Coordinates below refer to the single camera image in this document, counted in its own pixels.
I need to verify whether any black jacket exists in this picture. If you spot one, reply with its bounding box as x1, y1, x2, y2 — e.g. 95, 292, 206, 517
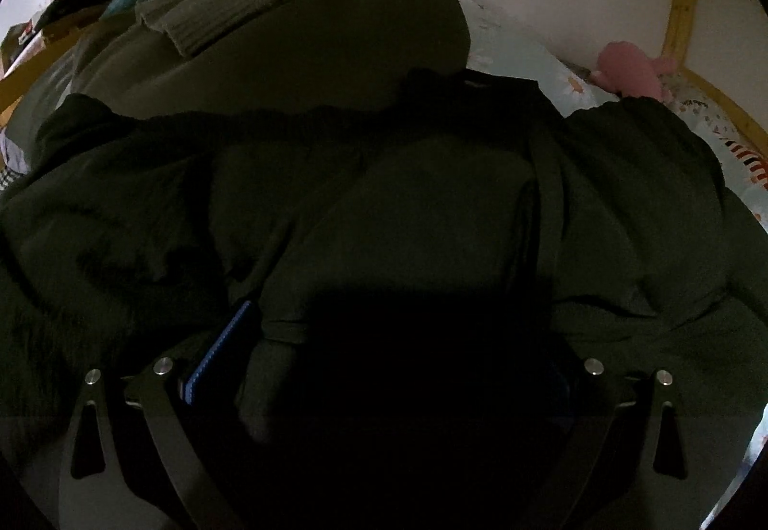
1, 72, 767, 529

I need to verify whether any pink plush toy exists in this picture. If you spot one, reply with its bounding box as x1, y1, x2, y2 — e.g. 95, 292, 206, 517
588, 41, 678, 102

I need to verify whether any light blue floral bedsheet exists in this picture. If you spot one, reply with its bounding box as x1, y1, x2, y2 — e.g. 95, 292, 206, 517
458, 0, 767, 226

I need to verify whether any olive green knit sweater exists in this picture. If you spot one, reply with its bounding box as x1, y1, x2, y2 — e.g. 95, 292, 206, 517
1, 0, 470, 159

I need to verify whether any wooden bed frame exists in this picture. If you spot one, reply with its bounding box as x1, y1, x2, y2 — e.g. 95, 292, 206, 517
661, 0, 767, 153

